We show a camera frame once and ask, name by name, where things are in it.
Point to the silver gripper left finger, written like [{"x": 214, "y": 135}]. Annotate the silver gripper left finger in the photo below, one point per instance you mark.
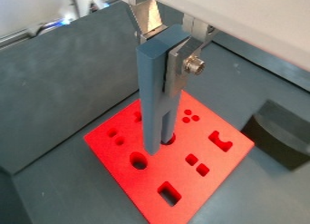
[{"x": 147, "y": 20}]

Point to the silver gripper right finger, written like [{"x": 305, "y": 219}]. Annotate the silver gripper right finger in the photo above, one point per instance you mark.
[{"x": 185, "y": 59}]

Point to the blue double-square peg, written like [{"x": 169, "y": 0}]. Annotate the blue double-square peg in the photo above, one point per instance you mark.
[{"x": 158, "y": 106}]

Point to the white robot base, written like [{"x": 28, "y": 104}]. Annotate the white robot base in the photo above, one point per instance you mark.
[{"x": 81, "y": 8}]

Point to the black foam block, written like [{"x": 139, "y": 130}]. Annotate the black foam block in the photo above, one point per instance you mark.
[{"x": 281, "y": 134}]

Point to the red insertion board with holes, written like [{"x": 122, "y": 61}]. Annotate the red insertion board with holes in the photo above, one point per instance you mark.
[{"x": 169, "y": 184}]

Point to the aluminium frame rail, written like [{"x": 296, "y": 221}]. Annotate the aluminium frame rail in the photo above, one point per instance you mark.
[{"x": 26, "y": 34}]

